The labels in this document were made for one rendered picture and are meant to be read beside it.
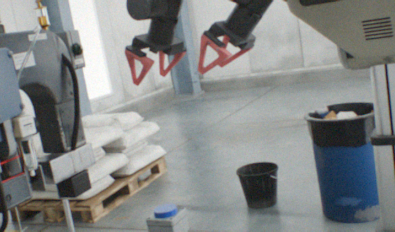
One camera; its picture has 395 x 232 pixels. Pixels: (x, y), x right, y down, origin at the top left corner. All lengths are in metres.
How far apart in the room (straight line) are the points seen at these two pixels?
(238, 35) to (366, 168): 2.15
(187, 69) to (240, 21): 8.65
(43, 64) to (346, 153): 2.18
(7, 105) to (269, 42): 8.61
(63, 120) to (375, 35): 0.73
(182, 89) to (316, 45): 2.68
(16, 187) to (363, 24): 0.81
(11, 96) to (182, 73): 9.02
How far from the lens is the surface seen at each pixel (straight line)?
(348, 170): 3.02
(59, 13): 6.81
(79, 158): 1.17
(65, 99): 1.14
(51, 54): 1.13
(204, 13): 9.62
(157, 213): 1.27
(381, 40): 1.22
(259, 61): 9.29
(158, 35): 1.04
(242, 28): 0.97
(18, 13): 6.80
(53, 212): 4.04
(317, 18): 1.18
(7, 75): 0.70
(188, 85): 9.66
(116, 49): 8.27
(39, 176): 1.09
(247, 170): 3.63
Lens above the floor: 1.29
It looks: 10 degrees down
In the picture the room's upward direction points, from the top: 10 degrees counter-clockwise
